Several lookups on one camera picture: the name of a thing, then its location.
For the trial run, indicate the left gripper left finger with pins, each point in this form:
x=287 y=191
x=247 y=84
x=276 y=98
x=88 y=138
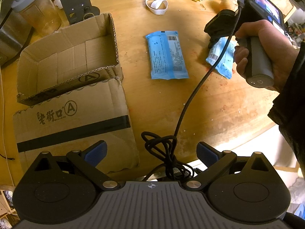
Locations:
x=86 y=161

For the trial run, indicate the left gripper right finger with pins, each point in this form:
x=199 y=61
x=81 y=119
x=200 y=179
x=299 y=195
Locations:
x=218 y=163

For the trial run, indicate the brown cardboard box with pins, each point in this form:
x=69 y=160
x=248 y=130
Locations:
x=71 y=83

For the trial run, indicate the large blue snack packet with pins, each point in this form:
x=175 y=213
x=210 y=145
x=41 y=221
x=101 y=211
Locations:
x=167 y=61

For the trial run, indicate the dark sleeve right forearm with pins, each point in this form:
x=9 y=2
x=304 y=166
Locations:
x=288 y=109

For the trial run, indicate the person's right hand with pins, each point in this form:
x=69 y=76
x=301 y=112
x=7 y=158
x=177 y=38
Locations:
x=277 y=46

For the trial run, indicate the white elastic band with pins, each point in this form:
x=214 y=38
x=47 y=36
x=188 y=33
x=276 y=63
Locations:
x=157 y=7

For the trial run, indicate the grey rice cooker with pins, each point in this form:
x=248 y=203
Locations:
x=14 y=31

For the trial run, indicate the black phone stand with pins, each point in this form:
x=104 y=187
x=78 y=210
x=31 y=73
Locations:
x=79 y=10

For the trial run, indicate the grey lid shaker bottle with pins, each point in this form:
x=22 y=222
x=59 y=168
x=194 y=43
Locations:
x=40 y=14

